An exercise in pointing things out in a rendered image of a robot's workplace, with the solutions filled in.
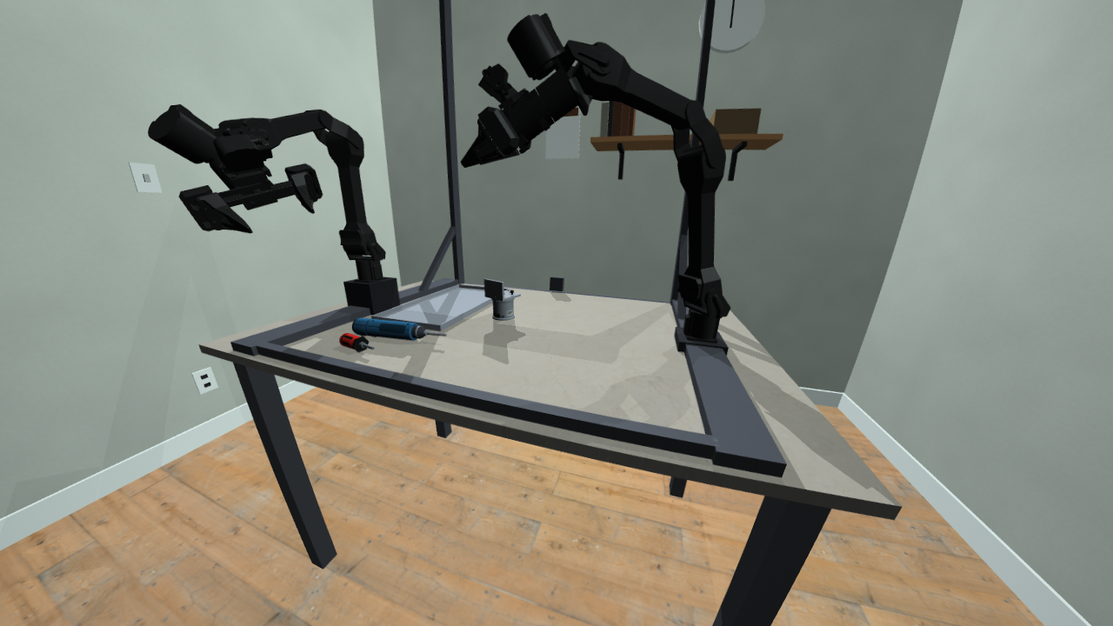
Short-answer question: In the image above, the grey l-shaped bracket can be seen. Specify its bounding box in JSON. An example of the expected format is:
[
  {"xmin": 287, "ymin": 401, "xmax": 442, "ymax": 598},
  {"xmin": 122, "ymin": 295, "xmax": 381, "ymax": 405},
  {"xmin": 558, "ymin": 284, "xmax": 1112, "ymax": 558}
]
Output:
[{"xmin": 484, "ymin": 278, "xmax": 521, "ymax": 301}]

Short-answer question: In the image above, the red screwdriver handle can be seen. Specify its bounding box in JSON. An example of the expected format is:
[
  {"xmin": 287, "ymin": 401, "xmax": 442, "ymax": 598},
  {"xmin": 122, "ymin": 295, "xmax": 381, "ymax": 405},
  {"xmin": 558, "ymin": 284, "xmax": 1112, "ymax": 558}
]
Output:
[{"xmin": 339, "ymin": 333, "xmax": 374, "ymax": 352}]

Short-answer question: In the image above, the blue cylindrical tool barrel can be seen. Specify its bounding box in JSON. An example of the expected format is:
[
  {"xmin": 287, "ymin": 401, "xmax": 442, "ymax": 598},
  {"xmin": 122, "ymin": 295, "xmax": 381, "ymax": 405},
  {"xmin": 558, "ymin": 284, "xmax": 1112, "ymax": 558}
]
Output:
[{"xmin": 352, "ymin": 317, "xmax": 447, "ymax": 341}]

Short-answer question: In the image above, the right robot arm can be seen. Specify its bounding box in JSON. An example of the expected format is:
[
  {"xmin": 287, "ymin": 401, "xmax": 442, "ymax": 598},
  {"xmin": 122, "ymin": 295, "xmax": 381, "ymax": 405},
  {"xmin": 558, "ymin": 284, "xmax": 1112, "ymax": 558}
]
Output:
[{"xmin": 148, "ymin": 104, "xmax": 387, "ymax": 283}]

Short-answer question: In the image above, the grey cylinder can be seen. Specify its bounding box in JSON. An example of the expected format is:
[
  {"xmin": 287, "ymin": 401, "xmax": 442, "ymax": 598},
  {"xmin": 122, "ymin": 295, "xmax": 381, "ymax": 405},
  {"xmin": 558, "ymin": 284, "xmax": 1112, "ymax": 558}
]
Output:
[{"xmin": 491, "ymin": 299, "xmax": 515, "ymax": 321}]

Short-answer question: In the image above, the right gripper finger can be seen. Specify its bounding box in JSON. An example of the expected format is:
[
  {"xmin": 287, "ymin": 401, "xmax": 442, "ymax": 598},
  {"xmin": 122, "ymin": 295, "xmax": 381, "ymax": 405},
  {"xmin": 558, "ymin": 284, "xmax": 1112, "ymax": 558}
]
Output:
[
  {"xmin": 195, "ymin": 192, "xmax": 253, "ymax": 233},
  {"xmin": 290, "ymin": 172, "xmax": 318, "ymax": 214}
]

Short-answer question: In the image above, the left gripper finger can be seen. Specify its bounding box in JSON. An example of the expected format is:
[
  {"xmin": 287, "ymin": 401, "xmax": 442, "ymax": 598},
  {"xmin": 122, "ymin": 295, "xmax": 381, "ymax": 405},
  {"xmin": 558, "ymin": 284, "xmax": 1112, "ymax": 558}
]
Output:
[
  {"xmin": 461, "ymin": 118, "xmax": 506, "ymax": 168},
  {"xmin": 480, "ymin": 149, "xmax": 520, "ymax": 165}
]

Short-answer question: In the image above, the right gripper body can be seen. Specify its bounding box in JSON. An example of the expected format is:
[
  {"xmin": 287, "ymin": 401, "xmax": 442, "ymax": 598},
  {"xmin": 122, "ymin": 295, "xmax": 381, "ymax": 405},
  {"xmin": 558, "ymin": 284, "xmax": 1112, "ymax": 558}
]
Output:
[{"xmin": 179, "ymin": 163, "xmax": 323, "ymax": 231}]

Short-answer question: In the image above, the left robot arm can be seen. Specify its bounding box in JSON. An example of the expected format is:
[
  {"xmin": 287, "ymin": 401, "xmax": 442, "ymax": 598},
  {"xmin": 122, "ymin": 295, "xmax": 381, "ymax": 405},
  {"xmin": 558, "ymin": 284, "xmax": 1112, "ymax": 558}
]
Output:
[{"xmin": 479, "ymin": 13, "xmax": 730, "ymax": 343}]

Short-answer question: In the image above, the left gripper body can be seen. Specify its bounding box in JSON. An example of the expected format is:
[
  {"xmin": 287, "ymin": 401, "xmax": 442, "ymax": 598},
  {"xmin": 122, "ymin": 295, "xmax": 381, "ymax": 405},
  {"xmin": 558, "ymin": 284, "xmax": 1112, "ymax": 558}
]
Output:
[{"xmin": 477, "ymin": 89, "xmax": 554, "ymax": 155}]

